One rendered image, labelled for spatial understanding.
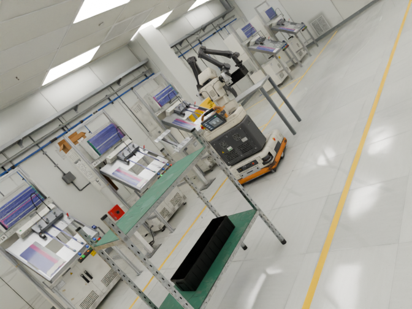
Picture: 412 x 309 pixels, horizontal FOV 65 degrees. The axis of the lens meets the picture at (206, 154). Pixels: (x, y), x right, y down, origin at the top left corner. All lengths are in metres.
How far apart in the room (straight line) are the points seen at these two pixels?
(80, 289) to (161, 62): 5.07
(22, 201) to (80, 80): 3.34
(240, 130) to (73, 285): 2.59
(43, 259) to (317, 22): 9.41
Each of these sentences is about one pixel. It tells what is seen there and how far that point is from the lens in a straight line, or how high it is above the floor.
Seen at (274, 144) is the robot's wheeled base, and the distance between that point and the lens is 3.92.
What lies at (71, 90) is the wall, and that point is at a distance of 6.88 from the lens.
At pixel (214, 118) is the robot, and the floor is 0.91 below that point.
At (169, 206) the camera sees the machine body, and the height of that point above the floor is 0.18.
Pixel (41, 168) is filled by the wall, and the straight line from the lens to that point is 6.14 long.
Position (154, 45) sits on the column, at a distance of 7.73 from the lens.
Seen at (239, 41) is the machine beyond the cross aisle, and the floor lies 1.46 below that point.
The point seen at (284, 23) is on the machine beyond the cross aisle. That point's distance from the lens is 9.94.
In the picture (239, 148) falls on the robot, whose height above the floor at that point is 0.44.
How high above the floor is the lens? 1.32
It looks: 11 degrees down
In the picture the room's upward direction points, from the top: 39 degrees counter-clockwise
